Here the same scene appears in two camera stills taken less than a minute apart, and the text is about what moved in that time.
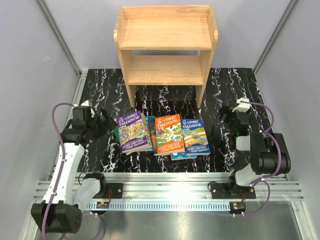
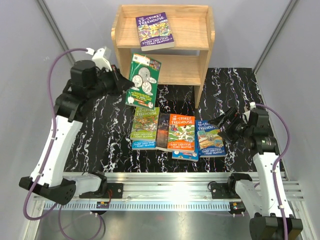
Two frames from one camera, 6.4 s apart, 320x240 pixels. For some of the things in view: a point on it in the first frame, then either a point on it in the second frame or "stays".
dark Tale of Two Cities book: (152, 122) -> (162, 133)
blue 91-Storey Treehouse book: (195, 140) -> (211, 143)
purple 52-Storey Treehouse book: (132, 134) -> (154, 32)
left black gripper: (104, 126) -> (121, 83)
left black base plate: (116, 191) stays
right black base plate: (221, 191) stays
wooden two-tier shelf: (165, 46) stays
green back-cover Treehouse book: (115, 131) -> (145, 73)
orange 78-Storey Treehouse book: (169, 134) -> (181, 132)
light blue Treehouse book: (147, 118) -> (144, 145)
